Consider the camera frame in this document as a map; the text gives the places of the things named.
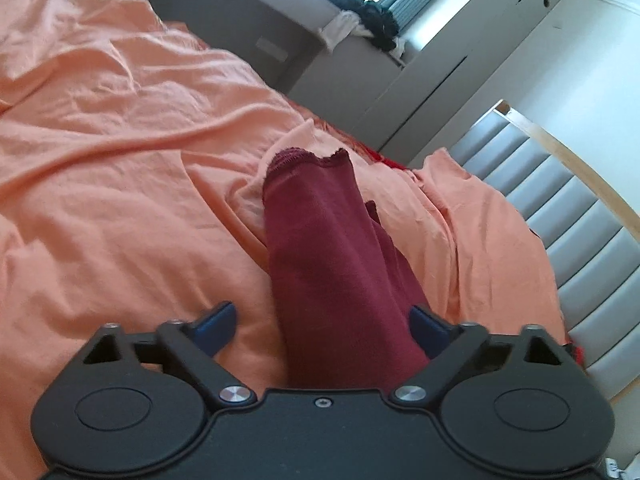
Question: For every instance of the red under sheet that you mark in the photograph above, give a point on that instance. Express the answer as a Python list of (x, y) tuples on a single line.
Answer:
[(385, 157)]

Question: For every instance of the pile of dark clothes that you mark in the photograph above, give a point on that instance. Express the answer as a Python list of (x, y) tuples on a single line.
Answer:
[(370, 15)]

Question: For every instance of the white cloth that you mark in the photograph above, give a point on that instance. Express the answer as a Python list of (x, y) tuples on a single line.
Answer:
[(342, 27)]

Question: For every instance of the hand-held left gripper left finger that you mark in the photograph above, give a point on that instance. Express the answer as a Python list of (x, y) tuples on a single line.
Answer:
[(218, 321)]

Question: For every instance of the grey padded headboard wooden frame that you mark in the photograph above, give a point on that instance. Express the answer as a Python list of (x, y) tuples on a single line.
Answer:
[(575, 220)]

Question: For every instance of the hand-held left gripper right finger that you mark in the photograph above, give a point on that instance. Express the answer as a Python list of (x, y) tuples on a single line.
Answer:
[(427, 325)]

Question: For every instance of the grey wardrobe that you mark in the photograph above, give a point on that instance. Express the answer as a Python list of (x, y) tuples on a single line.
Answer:
[(465, 60)]

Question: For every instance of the maroon small garment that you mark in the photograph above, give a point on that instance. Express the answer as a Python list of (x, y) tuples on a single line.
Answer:
[(325, 270)]

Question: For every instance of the orange bed sheet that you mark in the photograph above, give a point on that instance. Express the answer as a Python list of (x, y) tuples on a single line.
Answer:
[(125, 160)]

